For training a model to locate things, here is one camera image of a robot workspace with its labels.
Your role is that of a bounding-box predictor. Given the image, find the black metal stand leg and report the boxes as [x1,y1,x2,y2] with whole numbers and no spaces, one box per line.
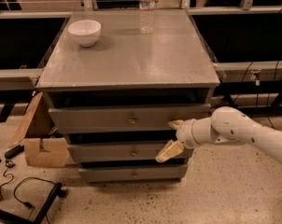
[0,182,66,224]

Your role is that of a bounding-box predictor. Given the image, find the grey middle drawer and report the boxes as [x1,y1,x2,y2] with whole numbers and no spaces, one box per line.
[66,142,195,164]

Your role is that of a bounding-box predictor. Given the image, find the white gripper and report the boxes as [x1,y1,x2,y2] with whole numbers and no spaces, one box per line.
[156,118,215,163]

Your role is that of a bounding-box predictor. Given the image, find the black floor cable left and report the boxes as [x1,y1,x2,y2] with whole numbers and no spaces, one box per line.
[0,159,35,209]

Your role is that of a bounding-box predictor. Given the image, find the grey bottom drawer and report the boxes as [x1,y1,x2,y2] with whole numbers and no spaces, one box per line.
[79,164,188,183]

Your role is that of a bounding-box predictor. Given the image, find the white ceramic bowl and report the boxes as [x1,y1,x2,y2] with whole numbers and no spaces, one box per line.
[67,20,102,47]

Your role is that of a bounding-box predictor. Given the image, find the clear plastic water bottle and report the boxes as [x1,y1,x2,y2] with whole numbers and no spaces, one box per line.
[139,0,155,34]

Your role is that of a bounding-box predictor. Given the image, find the brass top drawer knob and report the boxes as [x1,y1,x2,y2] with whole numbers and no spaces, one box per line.
[127,117,136,125]

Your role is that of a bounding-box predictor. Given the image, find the grey drawer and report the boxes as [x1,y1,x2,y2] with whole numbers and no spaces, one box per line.
[49,104,210,133]
[79,164,188,183]
[66,142,195,164]

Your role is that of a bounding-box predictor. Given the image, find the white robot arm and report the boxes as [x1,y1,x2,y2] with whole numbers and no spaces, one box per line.
[156,106,282,164]

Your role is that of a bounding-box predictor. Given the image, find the brown cardboard box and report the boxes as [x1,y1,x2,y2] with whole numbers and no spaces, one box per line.
[10,92,70,168]

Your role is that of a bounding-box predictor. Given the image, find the grey drawer cabinet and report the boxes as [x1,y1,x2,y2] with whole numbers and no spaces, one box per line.
[37,10,219,170]

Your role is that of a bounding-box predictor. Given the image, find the grey top drawer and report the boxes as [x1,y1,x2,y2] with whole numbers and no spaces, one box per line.
[49,104,210,133]

